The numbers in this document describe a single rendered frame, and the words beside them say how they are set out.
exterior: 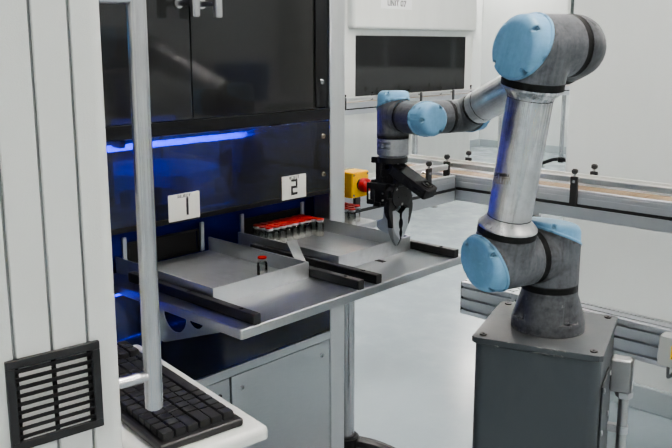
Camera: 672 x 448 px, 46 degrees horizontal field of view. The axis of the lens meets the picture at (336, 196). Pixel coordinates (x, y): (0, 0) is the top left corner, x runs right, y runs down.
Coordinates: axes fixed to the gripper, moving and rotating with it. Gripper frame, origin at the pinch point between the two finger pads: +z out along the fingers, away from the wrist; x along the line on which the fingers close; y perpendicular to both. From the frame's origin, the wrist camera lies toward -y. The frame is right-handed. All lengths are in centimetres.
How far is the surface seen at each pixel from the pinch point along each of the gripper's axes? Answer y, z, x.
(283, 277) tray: 2.4, 1.8, 35.5
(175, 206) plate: 28, -11, 43
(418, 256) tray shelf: -4.2, 3.6, -2.1
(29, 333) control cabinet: -26, -12, 104
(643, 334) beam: -27, 40, -85
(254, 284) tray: 2.4, 1.5, 43.5
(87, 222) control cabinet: -27, -24, 96
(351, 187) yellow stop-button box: 28.0, -7.8, -14.4
